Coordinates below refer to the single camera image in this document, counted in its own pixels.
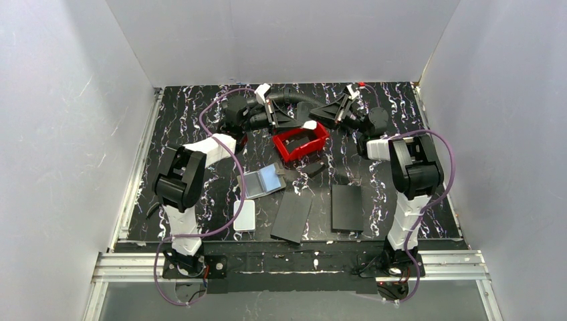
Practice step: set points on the black card left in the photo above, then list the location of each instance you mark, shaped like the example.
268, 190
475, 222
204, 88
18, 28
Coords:
291, 218

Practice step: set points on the red plastic tray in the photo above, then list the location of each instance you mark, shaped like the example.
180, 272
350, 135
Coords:
297, 143

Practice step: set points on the black card right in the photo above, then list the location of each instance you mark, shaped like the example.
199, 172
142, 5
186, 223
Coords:
346, 209

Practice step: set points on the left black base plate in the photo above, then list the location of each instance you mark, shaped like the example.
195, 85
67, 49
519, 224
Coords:
208, 266

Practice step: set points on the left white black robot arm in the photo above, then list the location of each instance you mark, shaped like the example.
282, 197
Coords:
179, 181

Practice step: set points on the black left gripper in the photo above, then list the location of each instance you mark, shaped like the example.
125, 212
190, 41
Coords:
270, 115

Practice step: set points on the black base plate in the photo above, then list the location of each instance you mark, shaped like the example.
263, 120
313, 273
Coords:
208, 266
374, 265

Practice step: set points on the black card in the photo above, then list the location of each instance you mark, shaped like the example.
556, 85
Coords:
346, 209
291, 218

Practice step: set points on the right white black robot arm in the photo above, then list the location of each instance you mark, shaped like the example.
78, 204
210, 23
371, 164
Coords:
416, 170

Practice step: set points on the white striped credit card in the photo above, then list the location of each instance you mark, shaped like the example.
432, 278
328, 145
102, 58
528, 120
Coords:
309, 125

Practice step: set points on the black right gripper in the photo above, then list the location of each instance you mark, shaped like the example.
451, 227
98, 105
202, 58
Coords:
345, 109

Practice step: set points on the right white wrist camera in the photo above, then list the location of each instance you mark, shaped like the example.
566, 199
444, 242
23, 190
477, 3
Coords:
353, 91

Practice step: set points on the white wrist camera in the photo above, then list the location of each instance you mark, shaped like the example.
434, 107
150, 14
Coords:
353, 91
262, 92

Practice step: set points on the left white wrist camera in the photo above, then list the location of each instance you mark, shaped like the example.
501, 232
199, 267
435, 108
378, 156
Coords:
262, 92

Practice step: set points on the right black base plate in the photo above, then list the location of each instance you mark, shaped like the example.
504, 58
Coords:
374, 265

